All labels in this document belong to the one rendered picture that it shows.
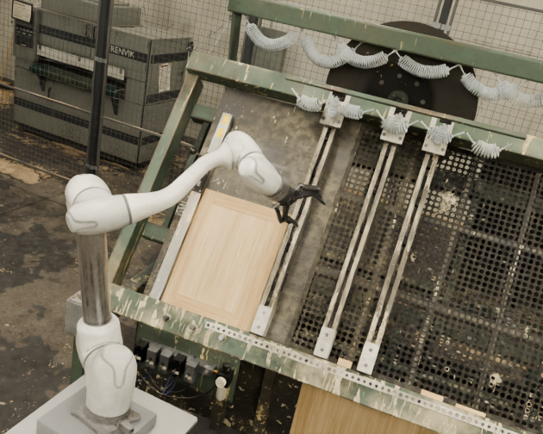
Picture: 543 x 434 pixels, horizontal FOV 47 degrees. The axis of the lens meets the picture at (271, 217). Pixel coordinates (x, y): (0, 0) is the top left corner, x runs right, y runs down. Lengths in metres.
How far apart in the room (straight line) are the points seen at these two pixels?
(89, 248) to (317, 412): 1.43
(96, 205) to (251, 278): 1.05
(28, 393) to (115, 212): 1.97
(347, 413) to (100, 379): 1.27
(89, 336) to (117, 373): 0.21
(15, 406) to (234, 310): 1.42
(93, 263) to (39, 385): 1.70
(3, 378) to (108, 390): 1.69
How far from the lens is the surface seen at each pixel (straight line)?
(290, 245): 2.77
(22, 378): 3.88
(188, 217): 2.93
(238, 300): 2.82
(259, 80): 3.06
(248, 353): 2.75
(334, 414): 3.07
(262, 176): 2.09
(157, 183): 3.07
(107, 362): 2.22
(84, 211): 1.97
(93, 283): 2.26
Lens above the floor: 2.39
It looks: 22 degrees down
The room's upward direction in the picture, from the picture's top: 12 degrees clockwise
